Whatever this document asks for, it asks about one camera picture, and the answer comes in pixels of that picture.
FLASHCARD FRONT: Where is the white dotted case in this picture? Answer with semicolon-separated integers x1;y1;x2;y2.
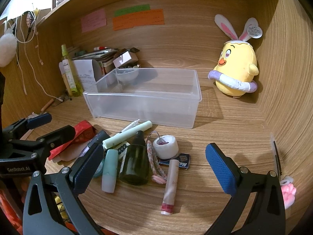
116;142;131;161

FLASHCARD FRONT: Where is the beige packet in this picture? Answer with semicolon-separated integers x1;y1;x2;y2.
52;144;86;163

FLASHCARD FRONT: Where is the green paper note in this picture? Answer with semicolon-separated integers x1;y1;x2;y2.
114;4;150;17

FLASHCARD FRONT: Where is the white tape roll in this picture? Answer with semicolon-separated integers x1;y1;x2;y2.
153;135;179;159

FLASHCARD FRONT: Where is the grey purple pen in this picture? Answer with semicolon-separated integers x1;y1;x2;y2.
78;130;110;158

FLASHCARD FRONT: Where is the white hanging cord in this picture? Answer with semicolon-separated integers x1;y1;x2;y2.
15;4;61;101

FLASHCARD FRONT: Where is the pink braided keychain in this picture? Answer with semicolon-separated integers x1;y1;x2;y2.
146;131;168;184

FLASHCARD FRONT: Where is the clear plastic bowl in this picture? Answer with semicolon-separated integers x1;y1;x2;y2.
115;67;140;84

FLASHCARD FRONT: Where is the yellow-green spray bottle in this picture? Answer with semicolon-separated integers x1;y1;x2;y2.
60;44;84;97

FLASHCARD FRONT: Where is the mint green lip balm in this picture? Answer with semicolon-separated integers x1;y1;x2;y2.
101;149;119;193

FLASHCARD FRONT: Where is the pink paper note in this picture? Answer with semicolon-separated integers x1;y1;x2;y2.
81;8;107;33

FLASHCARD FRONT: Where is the red paper packet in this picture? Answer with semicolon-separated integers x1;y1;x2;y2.
48;120;96;161

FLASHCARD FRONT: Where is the yellow chick plush toy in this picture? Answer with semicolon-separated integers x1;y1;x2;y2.
208;14;263;99

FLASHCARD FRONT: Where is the white fluffy pompom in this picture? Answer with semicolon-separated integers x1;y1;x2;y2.
0;33;17;67

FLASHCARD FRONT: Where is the pink cosmetic tube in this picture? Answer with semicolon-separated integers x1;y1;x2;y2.
161;159;179;216

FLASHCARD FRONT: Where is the small open cardboard box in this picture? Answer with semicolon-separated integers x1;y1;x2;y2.
113;48;140;69

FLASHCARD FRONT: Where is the yellow soft item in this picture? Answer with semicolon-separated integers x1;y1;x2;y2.
52;194;67;222

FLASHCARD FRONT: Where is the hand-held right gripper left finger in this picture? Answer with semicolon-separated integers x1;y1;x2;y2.
22;142;105;235

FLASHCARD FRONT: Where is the small blue card box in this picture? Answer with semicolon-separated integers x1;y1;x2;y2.
158;153;191;170

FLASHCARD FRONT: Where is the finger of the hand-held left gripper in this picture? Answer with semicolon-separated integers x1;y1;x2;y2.
9;125;77;157
2;113;52;138

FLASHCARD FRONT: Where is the light green tube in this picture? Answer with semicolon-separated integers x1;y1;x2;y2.
102;120;152;150

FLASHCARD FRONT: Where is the clear plastic storage bin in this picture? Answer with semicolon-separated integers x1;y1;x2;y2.
83;68;202;129

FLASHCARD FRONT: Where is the pink paw toy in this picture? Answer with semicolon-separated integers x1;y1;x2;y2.
279;175;297;210

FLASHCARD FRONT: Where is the orange paper note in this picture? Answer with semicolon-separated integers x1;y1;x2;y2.
112;9;164;31

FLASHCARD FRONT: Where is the white paper box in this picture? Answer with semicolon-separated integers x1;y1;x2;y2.
72;59;103;91

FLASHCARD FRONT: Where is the wooden stick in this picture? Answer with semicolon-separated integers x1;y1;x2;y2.
40;98;54;112

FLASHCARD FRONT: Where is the slim white pen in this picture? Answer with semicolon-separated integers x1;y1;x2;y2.
119;119;140;134

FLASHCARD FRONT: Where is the dark green glass bottle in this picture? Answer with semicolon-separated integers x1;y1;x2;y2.
119;130;150;186

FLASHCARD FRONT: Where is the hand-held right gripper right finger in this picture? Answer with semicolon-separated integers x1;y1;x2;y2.
204;142;286;235

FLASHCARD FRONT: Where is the stack of books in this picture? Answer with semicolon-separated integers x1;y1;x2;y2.
67;45;118;69

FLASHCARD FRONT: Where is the clear plastic ruler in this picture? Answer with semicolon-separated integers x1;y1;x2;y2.
270;132;284;179

